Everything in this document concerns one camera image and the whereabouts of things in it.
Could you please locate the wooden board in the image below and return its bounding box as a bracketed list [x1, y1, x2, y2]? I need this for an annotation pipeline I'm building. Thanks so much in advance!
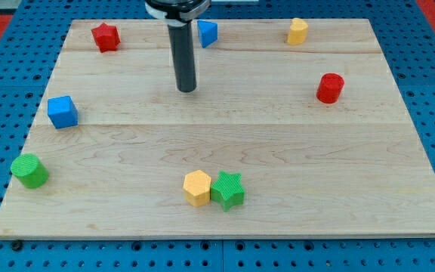
[0, 19, 435, 240]

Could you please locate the yellow hexagon block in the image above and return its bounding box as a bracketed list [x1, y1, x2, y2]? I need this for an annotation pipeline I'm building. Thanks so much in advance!
[183, 170, 211, 207]

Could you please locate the red star block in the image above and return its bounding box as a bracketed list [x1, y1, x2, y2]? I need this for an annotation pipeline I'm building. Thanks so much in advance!
[91, 23, 120, 53]

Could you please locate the red cylinder block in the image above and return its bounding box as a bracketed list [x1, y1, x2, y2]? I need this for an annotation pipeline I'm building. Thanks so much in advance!
[316, 73, 344, 104]

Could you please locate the yellow heart block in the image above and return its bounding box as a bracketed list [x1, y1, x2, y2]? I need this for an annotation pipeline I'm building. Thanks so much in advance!
[286, 18, 309, 45]

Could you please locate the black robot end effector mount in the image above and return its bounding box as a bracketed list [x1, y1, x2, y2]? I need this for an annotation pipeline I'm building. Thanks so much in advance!
[145, 0, 211, 26]

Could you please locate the green cylinder block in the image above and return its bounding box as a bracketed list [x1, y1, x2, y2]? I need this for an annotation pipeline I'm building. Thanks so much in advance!
[11, 153, 49, 189]

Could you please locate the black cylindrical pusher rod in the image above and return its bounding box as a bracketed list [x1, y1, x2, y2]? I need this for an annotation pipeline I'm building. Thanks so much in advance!
[167, 19, 198, 94]

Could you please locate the blue cube block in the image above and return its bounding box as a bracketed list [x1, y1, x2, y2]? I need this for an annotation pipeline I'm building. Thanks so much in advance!
[47, 95, 79, 129]

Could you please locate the green star block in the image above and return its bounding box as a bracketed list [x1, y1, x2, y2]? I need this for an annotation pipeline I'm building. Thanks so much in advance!
[210, 171, 245, 212]

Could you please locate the blue triangle block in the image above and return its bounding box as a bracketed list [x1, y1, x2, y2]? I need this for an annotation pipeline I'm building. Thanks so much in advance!
[197, 20, 218, 48]

